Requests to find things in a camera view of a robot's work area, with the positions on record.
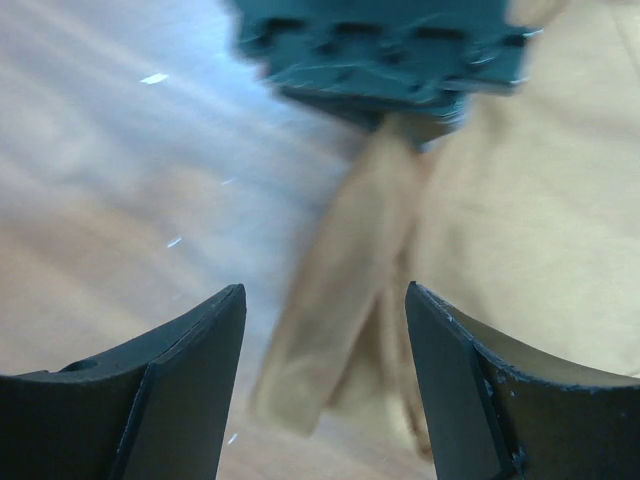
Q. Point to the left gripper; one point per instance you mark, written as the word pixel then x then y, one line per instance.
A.
pixel 360 61

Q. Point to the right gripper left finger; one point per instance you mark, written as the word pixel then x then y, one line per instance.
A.
pixel 154 407

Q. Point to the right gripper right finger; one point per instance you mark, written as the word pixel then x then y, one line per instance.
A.
pixel 497 408

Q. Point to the orange cloth napkin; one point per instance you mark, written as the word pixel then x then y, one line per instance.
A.
pixel 526 219

